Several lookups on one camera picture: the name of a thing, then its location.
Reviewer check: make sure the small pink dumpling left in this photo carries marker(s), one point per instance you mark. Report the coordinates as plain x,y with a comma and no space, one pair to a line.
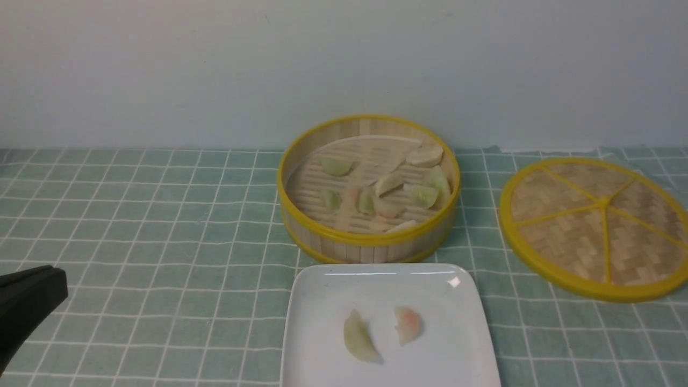
352,195

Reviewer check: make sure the yellow-rimmed bamboo steamer basket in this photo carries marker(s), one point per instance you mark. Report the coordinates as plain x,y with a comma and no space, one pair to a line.
378,145

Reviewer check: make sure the white square plate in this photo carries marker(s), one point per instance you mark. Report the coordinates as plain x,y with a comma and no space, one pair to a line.
454,348

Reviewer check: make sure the white dumpling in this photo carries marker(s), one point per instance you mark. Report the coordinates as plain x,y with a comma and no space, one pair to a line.
387,183
425,157

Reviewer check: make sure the yellow-rimmed woven steamer lid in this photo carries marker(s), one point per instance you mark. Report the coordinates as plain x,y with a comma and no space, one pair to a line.
596,229

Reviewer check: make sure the green dumpling right edge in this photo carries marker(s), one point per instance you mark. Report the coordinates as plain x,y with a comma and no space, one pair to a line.
439,181

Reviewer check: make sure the green checkered tablecloth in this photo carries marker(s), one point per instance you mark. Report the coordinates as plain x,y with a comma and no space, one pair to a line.
179,270

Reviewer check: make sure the white dumpling centre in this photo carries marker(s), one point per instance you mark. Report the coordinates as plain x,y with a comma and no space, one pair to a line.
387,183

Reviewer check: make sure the white dumpling at back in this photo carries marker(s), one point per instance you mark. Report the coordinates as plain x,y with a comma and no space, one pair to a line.
425,157

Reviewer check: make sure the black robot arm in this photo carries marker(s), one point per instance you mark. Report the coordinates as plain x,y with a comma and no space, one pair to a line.
27,298

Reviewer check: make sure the white dumpling front edge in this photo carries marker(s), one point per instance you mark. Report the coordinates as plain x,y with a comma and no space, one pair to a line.
403,226

